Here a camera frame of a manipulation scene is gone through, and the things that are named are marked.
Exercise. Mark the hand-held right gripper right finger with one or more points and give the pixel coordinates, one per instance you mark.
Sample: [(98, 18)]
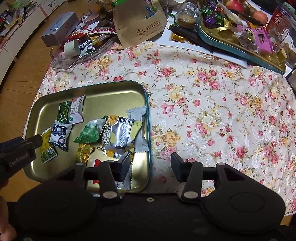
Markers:
[(177, 165)]

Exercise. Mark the teal tin box gold interior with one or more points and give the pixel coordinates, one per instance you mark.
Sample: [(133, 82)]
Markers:
[(111, 97)]

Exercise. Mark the pile of assorted snack packets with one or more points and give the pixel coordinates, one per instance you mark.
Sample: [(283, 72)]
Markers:
[(97, 31)]

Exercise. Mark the teal gold tin tray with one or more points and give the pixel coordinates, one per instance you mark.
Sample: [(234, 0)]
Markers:
[(222, 34)]

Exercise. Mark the glass plate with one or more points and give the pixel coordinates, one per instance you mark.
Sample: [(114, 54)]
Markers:
[(62, 61)]

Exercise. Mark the white cabinet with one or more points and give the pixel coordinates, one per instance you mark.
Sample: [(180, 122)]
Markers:
[(20, 25)]

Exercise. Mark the light green snack packet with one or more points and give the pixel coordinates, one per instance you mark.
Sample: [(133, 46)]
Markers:
[(91, 132)]

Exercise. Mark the clear dark snack packet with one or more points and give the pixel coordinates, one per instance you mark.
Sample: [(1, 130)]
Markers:
[(248, 42)]

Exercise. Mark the white navy cartoon snack packet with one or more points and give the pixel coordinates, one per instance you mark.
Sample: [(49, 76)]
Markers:
[(86, 48), (60, 134)]

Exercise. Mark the yellow candy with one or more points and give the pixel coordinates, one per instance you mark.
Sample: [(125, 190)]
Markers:
[(84, 153)]

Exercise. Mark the white cup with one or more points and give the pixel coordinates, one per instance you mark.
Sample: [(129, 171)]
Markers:
[(71, 47)]

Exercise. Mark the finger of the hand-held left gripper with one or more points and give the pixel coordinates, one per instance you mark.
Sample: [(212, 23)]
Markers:
[(34, 140)]

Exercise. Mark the gold wrapped candy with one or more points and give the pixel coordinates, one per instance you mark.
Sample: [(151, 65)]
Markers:
[(178, 37)]

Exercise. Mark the kraft paper bag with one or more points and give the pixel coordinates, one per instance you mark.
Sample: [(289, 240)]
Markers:
[(138, 30)]

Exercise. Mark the pile of purple green candies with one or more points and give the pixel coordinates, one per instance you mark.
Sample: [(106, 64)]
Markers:
[(212, 15)]

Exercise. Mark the grey white snack packet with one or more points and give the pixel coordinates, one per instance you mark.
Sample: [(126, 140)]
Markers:
[(138, 113)]

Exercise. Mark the yellow green snack packet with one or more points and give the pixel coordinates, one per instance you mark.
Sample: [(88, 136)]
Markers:
[(47, 150)]

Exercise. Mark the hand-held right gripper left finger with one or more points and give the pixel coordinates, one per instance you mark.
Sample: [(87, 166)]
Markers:
[(124, 163)]

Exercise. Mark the pink snack packet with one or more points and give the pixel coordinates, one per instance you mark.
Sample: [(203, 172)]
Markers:
[(261, 39)]

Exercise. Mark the small dark green candy packet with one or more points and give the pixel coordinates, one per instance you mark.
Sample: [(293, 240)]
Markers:
[(63, 112)]

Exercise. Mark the red snack packet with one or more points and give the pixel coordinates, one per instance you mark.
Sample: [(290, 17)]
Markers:
[(127, 185)]

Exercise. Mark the glass jar of walnuts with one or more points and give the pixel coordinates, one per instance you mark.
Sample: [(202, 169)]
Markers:
[(284, 46)]

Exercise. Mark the white narrow snack packet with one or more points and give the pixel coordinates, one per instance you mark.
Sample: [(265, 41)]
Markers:
[(77, 109)]

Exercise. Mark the glass jar of cookies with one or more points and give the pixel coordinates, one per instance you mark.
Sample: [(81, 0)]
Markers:
[(186, 15)]

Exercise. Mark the yellow black patterned packet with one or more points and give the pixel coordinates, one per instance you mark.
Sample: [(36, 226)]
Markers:
[(105, 139)]

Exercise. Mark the silver yellow snack packet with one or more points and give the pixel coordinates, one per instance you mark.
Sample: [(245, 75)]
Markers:
[(122, 134)]

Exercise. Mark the floral tablecloth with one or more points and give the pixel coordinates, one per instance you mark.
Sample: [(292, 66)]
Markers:
[(208, 115)]

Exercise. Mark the brown kiwi fruit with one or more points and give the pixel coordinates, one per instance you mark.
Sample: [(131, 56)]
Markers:
[(247, 9)]

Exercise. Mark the red carton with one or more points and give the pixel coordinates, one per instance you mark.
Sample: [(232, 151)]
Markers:
[(277, 18)]

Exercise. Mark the person's left hand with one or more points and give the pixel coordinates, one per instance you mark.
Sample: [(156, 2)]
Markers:
[(5, 220)]

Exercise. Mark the white board tray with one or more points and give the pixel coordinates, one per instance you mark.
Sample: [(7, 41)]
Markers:
[(168, 41)]

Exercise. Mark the grey carton box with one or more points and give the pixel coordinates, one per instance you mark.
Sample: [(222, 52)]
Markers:
[(60, 27)]

